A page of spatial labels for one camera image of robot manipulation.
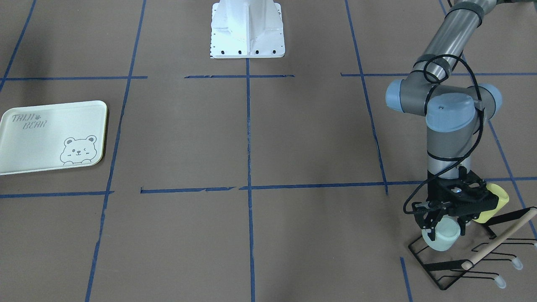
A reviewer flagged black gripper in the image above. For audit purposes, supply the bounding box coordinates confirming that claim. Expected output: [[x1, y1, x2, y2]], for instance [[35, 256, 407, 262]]
[[412, 167, 498, 236]]

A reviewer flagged pale green cup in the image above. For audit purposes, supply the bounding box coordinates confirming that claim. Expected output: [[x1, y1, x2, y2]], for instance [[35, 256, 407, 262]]
[[421, 216, 461, 252]]

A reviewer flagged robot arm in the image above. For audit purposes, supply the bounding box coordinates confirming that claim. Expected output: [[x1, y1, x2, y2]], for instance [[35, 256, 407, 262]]
[[386, 0, 503, 241]]

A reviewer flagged yellow cup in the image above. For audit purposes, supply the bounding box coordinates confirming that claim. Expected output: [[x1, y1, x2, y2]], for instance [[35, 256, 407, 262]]
[[472, 184, 510, 224]]

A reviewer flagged white bear serving tray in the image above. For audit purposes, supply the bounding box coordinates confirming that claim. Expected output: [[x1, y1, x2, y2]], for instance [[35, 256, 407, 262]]
[[0, 101, 109, 175]]

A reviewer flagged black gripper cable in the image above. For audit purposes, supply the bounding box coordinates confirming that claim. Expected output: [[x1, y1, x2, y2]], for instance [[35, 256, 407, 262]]
[[403, 54, 485, 215]]

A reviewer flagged black wire cup rack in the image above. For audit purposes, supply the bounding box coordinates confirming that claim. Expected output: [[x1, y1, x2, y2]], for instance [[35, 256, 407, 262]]
[[408, 206, 536, 291]]

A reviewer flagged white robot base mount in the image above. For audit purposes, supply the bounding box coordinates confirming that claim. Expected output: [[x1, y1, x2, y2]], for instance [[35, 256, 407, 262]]
[[210, 0, 286, 59]]

